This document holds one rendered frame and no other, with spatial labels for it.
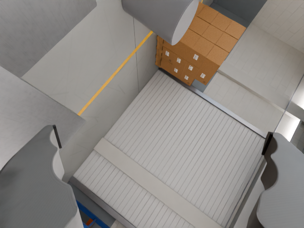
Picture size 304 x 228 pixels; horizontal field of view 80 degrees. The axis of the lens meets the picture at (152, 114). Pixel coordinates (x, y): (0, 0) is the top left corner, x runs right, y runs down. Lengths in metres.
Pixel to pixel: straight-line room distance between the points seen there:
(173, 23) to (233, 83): 3.38
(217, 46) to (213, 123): 1.85
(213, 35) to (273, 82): 2.66
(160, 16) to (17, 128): 1.56
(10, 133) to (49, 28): 0.23
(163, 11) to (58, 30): 1.48
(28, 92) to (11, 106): 0.04
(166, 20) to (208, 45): 1.40
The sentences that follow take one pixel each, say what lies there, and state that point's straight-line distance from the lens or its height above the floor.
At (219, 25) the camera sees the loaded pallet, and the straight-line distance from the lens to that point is 3.37.
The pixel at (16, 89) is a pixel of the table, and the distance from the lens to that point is 0.40.
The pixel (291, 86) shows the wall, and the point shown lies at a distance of 5.67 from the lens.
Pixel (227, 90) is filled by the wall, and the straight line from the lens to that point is 4.78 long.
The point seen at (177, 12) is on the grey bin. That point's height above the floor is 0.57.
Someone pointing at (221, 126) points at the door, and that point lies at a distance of 4.37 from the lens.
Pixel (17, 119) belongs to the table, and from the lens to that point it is 0.45.
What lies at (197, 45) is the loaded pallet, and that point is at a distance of 3.04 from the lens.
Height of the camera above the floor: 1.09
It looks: 8 degrees down
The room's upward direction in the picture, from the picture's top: 125 degrees clockwise
